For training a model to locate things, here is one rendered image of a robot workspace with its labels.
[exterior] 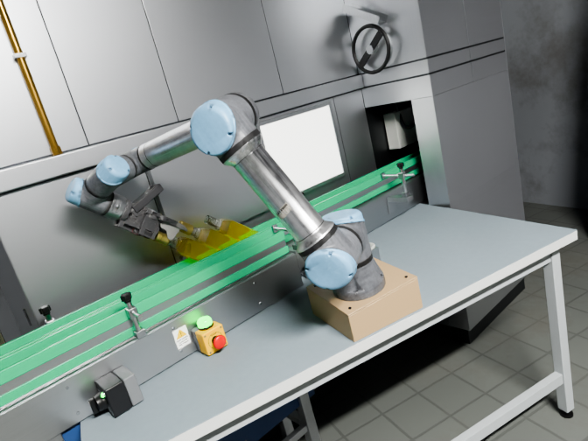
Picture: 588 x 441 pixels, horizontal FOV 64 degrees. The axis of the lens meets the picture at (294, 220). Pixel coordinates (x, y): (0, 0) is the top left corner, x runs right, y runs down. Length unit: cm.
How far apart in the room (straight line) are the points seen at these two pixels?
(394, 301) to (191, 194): 80
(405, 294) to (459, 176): 106
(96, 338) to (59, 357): 9
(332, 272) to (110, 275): 80
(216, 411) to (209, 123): 66
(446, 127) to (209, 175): 107
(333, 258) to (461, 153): 133
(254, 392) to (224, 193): 82
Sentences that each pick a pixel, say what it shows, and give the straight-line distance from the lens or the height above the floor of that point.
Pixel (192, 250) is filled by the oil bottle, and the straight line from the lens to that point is 155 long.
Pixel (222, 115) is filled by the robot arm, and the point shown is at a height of 139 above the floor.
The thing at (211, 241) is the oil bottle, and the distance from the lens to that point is 158.
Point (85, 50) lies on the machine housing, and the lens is 165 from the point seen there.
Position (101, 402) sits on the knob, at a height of 80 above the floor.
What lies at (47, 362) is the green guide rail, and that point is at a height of 93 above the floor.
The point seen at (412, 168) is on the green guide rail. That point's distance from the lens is 231.
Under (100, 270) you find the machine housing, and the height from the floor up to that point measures 102.
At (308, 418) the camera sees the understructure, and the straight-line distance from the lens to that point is 186.
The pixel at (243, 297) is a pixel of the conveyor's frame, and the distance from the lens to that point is 152.
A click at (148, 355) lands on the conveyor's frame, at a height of 82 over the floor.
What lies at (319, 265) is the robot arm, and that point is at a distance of 110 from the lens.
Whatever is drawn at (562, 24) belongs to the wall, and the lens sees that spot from 405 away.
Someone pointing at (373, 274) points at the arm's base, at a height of 89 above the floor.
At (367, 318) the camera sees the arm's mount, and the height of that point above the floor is 80.
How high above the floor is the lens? 142
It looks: 15 degrees down
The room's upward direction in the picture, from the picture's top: 14 degrees counter-clockwise
